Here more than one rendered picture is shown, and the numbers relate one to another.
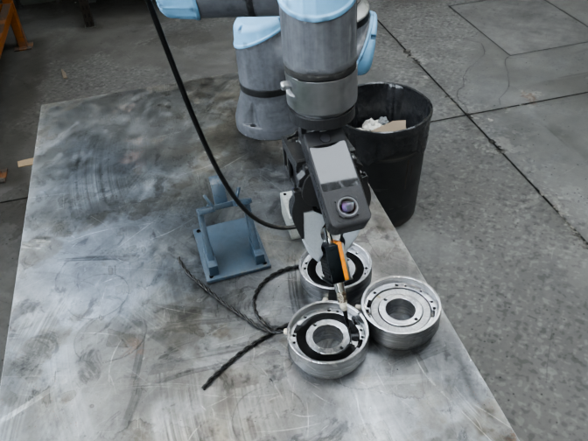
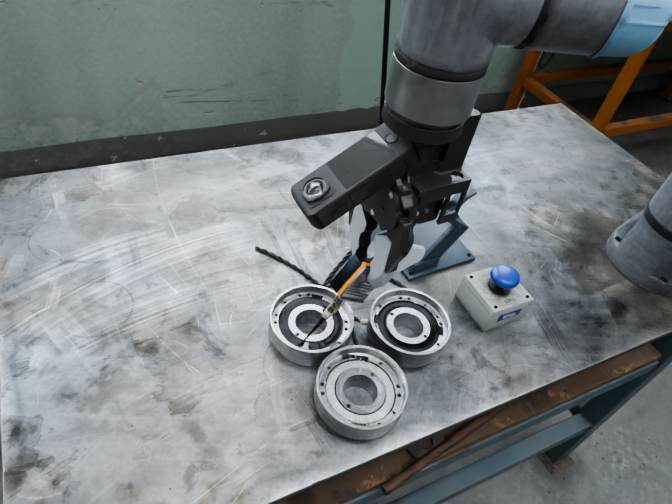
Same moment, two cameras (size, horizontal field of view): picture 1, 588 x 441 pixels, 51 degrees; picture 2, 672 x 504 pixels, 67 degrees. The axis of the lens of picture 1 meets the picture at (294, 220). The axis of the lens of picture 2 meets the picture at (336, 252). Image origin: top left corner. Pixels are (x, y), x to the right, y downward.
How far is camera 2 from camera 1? 57 cm
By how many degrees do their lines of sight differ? 49
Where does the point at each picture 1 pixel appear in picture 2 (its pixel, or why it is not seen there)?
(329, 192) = (327, 168)
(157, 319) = not seen: hidden behind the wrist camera
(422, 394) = (260, 424)
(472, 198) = not seen: outside the picture
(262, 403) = (243, 288)
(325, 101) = (391, 84)
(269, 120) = (630, 247)
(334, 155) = (373, 154)
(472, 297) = not seen: outside the picture
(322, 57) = (404, 23)
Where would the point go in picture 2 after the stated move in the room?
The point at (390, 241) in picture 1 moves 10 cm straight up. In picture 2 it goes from (487, 393) to (519, 347)
